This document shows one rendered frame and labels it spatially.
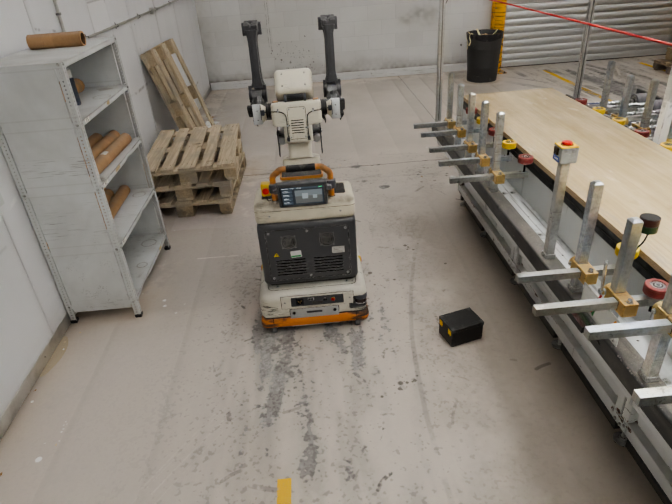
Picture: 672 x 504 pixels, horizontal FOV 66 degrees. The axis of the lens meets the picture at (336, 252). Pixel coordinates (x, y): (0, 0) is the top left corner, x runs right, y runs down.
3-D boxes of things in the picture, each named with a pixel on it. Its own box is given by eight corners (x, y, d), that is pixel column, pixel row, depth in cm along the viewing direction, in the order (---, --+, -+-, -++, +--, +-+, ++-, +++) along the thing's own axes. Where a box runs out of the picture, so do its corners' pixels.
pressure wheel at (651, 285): (645, 319, 176) (653, 291, 170) (632, 305, 183) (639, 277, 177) (668, 316, 176) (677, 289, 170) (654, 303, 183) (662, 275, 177)
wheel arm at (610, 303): (535, 319, 175) (536, 309, 173) (531, 313, 178) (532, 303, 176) (660, 307, 177) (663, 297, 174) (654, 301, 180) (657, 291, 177)
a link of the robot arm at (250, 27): (239, 19, 283) (257, 18, 283) (242, 21, 295) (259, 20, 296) (249, 104, 298) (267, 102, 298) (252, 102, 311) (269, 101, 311)
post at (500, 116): (490, 196, 295) (498, 113, 271) (488, 194, 298) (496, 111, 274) (496, 196, 295) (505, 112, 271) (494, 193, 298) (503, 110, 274)
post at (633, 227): (603, 339, 187) (633, 221, 163) (598, 333, 190) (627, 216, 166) (612, 338, 188) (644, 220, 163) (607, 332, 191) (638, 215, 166)
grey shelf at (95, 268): (71, 323, 328) (-32, 69, 250) (113, 252, 406) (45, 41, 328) (141, 317, 330) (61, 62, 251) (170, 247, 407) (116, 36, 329)
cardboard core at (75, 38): (24, 35, 291) (78, 31, 292) (30, 33, 298) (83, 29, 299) (29, 50, 295) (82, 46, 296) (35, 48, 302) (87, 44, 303)
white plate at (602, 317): (614, 347, 179) (621, 324, 174) (579, 303, 201) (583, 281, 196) (616, 347, 179) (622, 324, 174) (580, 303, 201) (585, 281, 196)
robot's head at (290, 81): (313, 90, 281) (311, 65, 284) (274, 93, 280) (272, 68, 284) (314, 103, 295) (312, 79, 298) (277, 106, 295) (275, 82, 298)
